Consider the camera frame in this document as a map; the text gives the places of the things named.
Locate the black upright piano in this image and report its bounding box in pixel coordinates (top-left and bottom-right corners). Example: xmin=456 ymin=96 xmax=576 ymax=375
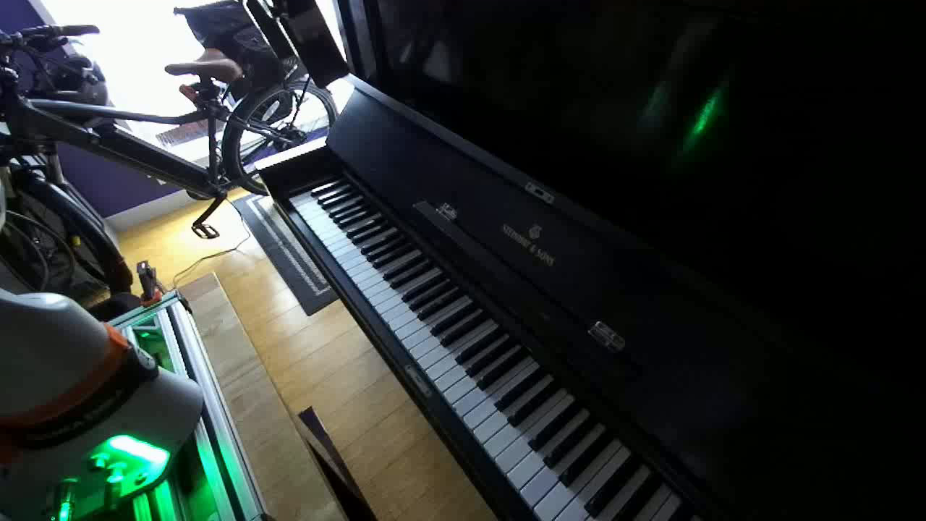
xmin=250 ymin=0 xmax=926 ymax=521

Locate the dark grey floor mat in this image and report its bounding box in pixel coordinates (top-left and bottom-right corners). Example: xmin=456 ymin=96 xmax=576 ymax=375
xmin=230 ymin=190 xmax=342 ymax=317

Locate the dark wooden plank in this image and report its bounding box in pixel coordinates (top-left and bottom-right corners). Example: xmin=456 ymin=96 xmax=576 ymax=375
xmin=294 ymin=405 xmax=378 ymax=521

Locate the black flat panel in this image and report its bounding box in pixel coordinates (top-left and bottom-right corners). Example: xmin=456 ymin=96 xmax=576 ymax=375
xmin=242 ymin=0 xmax=353 ymax=90

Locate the black bicycle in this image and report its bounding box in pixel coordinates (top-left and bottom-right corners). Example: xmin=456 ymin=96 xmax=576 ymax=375
xmin=0 ymin=23 xmax=342 ymax=298

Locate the white floor cable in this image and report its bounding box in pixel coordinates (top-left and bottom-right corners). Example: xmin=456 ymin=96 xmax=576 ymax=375
xmin=169 ymin=235 xmax=255 ymax=284

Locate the metal robot cart frame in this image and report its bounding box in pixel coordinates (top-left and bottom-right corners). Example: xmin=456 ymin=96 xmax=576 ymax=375
xmin=100 ymin=290 xmax=275 ymax=521

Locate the white robot arm orange ring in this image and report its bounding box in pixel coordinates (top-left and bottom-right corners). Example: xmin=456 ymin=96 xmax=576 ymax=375
xmin=0 ymin=287 xmax=208 ymax=521

